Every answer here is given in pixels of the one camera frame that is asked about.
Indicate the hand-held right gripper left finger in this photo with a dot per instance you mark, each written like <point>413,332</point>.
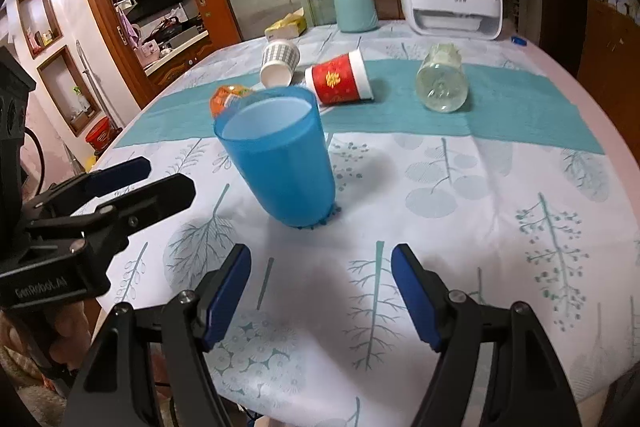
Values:
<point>227,302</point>

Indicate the orange snack packet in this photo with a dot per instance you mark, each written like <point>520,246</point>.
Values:
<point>225,99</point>

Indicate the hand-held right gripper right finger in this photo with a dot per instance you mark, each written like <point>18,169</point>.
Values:
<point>415,302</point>

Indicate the wooden wall niche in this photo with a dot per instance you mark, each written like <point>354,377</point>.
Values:
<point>40,19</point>
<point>70,92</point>

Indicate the pink hanging cloth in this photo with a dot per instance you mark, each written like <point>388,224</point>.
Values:
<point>127,27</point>

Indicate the yellow tissue pack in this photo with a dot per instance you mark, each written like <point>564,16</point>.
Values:
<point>286,27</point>

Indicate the teal ceramic jar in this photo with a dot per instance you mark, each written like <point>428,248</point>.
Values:
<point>355,9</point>

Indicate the blue plastic cup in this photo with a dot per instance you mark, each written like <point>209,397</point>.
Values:
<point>280,157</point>

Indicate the person's left hand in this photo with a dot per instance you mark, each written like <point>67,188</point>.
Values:
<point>67,327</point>

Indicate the brown wooden board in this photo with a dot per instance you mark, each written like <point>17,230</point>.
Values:
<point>610,52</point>

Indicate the teal cloth runner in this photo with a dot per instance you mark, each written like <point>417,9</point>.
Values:
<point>525,112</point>

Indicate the red paper cup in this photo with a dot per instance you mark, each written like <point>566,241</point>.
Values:
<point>335,79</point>

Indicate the clear plastic cup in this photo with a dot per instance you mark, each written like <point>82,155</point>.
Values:
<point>442,79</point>

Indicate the tree print tablecloth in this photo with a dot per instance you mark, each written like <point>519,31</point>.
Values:
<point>475,217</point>

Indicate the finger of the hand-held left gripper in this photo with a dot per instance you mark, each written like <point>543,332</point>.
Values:
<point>122,173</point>
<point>150,202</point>

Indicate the red bucket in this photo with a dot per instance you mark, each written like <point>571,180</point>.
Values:
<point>98,134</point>

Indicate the white patterned paper cup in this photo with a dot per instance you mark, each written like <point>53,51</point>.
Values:
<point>280,57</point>

